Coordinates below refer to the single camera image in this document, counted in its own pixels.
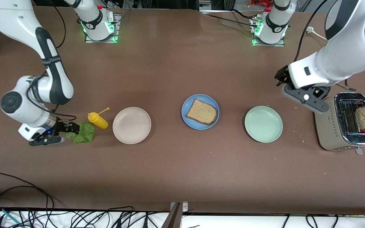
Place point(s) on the blue round plate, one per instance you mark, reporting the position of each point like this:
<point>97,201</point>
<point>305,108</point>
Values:
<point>201,126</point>

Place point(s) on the pale green round plate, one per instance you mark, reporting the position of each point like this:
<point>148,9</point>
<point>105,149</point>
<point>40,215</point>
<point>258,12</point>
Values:
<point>263,124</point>

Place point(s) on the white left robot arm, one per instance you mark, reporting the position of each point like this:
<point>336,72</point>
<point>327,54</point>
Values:
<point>350,31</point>

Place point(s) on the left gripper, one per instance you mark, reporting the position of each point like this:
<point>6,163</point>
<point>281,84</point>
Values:
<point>282,76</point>

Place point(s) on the green lettuce leaf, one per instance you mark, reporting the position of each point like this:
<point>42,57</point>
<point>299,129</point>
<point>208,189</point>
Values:
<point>87,133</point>

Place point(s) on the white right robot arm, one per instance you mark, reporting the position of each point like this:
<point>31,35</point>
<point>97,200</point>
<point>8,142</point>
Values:
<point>14,19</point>

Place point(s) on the red orange object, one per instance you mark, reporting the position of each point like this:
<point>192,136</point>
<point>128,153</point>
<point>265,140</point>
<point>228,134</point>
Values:
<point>258,2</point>

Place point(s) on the grey metal box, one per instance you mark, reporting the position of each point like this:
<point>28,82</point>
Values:
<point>206,4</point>

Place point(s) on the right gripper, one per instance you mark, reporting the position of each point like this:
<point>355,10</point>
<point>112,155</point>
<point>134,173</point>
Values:
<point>61,126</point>

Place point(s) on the beige round plate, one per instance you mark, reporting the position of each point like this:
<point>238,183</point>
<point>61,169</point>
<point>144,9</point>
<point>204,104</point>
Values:
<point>131,125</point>

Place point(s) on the aluminium camera post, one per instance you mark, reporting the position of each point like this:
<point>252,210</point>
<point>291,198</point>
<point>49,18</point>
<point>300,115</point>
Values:
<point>174,218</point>

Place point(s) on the beige metal toaster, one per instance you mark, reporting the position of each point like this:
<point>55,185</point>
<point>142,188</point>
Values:
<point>326,126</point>

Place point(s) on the yellow squeeze bottle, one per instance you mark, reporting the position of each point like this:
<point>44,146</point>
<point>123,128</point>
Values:
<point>100,122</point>

